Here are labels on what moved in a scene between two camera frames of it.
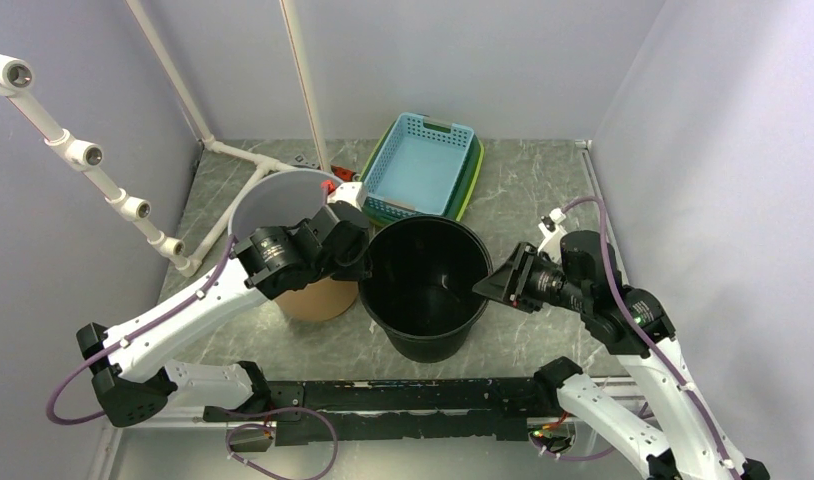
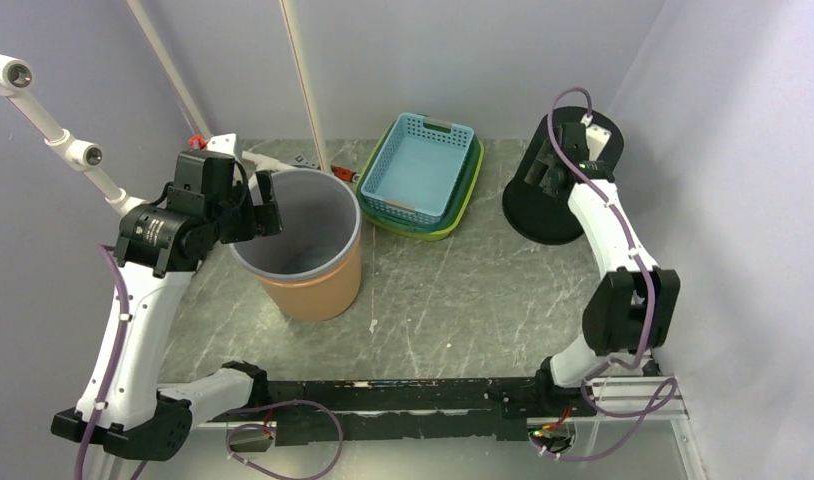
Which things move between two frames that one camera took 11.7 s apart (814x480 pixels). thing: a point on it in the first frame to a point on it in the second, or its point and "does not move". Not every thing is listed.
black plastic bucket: (423, 272) to (570, 147)
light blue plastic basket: (419, 164) does not move
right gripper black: (509, 284) to (538, 170)
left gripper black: (362, 267) to (262, 216)
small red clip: (342, 173) does not move
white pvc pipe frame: (13, 77) does not move
